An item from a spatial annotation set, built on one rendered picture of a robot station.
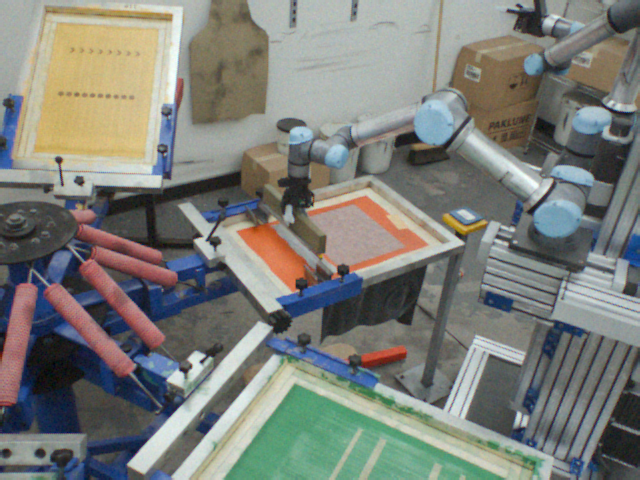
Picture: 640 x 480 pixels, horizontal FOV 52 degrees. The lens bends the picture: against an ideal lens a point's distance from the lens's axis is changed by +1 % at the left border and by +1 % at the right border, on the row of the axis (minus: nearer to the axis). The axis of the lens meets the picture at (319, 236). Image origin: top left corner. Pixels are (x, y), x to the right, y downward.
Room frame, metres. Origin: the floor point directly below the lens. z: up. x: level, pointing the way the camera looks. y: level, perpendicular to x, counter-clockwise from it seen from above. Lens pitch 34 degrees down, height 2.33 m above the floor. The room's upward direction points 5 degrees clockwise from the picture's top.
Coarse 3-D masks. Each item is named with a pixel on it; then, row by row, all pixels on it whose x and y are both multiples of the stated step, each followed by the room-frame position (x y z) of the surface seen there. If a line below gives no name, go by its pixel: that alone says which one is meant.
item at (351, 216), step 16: (320, 208) 2.25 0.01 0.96; (336, 208) 2.26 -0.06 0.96; (352, 208) 2.27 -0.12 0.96; (368, 208) 2.29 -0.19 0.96; (272, 224) 2.10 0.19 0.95; (320, 224) 2.13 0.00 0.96; (336, 224) 2.14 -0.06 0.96; (352, 224) 2.15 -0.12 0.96; (368, 224) 2.17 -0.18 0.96; (256, 240) 1.99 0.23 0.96; (272, 240) 2.00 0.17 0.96; (272, 256) 1.90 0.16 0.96
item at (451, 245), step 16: (368, 176) 2.49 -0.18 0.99; (320, 192) 2.32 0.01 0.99; (336, 192) 2.36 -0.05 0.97; (384, 192) 2.38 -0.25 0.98; (400, 208) 2.29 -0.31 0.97; (416, 208) 2.26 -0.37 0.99; (224, 224) 2.06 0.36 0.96; (432, 224) 2.15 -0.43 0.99; (224, 240) 1.92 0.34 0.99; (448, 240) 2.06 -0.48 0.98; (240, 256) 1.83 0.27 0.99; (416, 256) 1.93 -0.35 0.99; (432, 256) 1.95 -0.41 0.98; (448, 256) 1.99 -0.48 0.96; (256, 272) 1.75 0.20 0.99; (368, 272) 1.81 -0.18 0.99; (384, 272) 1.82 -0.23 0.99; (400, 272) 1.86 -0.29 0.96; (272, 288) 1.67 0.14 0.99
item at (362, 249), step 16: (384, 224) 2.18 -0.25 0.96; (336, 240) 2.03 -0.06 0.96; (352, 240) 2.04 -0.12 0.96; (368, 240) 2.05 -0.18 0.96; (384, 240) 2.06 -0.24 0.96; (400, 240) 2.07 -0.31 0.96; (416, 240) 2.08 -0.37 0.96; (288, 256) 1.90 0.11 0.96; (336, 256) 1.93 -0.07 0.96; (352, 256) 1.94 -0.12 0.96; (368, 256) 1.95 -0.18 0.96; (384, 256) 1.96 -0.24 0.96; (272, 272) 1.80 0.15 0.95; (288, 272) 1.81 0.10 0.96
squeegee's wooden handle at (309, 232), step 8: (264, 192) 2.07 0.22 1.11; (272, 192) 2.03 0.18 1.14; (264, 200) 2.07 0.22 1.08; (272, 200) 2.02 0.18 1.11; (280, 200) 1.98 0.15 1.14; (272, 208) 2.02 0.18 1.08; (280, 208) 1.97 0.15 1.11; (280, 216) 1.97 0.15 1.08; (296, 216) 1.89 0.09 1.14; (304, 216) 1.89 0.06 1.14; (296, 224) 1.88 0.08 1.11; (304, 224) 1.85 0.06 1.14; (312, 224) 1.84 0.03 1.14; (304, 232) 1.84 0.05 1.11; (312, 232) 1.80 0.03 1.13; (320, 232) 1.80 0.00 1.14; (304, 240) 1.84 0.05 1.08; (312, 240) 1.80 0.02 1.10; (320, 240) 1.77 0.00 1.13; (320, 248) 1.77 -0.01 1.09
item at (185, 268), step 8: (192, 256) 1.74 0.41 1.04; (168, 264) 1.68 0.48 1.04; (176, 264) 1.69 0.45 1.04; (184, 264) 1.69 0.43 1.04; (192, 264) 1.69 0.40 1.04; (200, 264) 1.70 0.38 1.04; (176, 272) 1.65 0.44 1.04; (184, 272) 1.66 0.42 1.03; (192, 272) 1.68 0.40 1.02; (208, 272) 1.71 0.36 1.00; (184, 280) 1.66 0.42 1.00
